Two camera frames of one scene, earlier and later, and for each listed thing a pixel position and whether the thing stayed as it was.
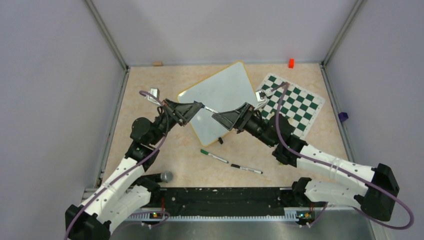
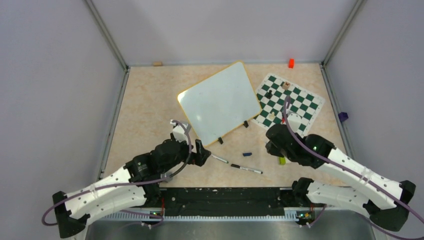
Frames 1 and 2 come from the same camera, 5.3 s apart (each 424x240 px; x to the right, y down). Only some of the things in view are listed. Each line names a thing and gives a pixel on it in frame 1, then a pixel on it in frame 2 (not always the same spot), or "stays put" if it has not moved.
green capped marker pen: (214, 156) stays put
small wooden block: (157, 63) stays put
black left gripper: (184, 112) to (199, 157)
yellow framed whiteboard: (225, 89) stays put
